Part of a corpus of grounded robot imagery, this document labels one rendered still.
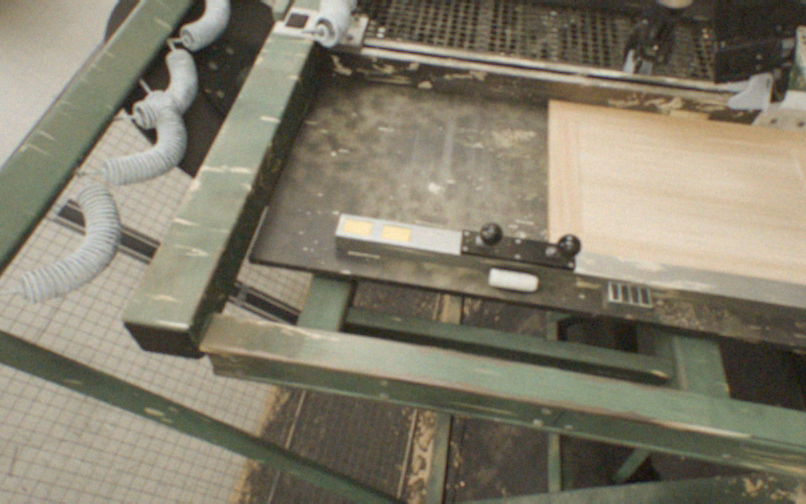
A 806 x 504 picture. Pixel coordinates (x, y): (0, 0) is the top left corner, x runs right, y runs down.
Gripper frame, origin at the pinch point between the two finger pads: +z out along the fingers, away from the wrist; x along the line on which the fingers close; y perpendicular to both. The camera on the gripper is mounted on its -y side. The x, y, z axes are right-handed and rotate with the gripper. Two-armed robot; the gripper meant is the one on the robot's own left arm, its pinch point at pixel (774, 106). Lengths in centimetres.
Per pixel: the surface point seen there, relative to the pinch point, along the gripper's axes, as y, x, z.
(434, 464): 89, 31, 112
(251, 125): 82, 2, -15
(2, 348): 123, 46, -11
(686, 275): 11.3, 11.1, 25.8
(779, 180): -5.2, -19.8, 40.0
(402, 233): 55, 15, 3
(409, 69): 65, -30, 3
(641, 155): 18.9, -19.9, 28.0
